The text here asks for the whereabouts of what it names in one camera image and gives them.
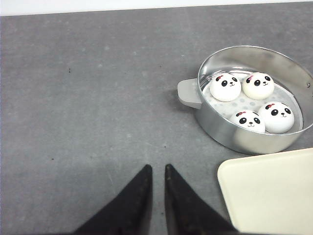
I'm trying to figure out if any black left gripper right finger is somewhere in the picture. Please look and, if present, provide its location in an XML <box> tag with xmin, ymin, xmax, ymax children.
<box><xmin>165</xmin><ymin>164</ymin><xmax>239</xmax><ymax>235</ymax></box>

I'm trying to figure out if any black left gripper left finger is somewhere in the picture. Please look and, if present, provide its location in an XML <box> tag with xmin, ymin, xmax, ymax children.
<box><xmin>74</xmin><ymin>164</ymin><xmax>153</xmax><ymax>235</ymax></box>

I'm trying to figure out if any cream panda bun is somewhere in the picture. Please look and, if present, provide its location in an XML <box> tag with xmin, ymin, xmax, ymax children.
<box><xmin>242</xmin><ymin>72</ymin><xmax>275</xmax><ymax>100</ymax></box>
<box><xmin>209</xmin><ymin>72</ymin><xmax>242</xmax><ymax>102</ymax></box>

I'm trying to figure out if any cream plastic tray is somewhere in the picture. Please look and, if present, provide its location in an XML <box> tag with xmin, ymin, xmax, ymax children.
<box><xmin>217</xmin><ymin>148</ymin><xmax>313</xmax><ymax>235</ymax></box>

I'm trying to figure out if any white perforated steamer liner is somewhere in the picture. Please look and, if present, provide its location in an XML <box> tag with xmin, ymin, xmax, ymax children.
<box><xmin>202</xmin><ymin>73</ymin><xmax>303</xmax><ymax>134</ymax></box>

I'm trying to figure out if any stainless steel steamer pot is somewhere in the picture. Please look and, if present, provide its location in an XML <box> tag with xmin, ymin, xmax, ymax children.
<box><xmin>177</xmin><ymin>46</ymin><xmax>313</xmax><ymax>154</ymax></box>

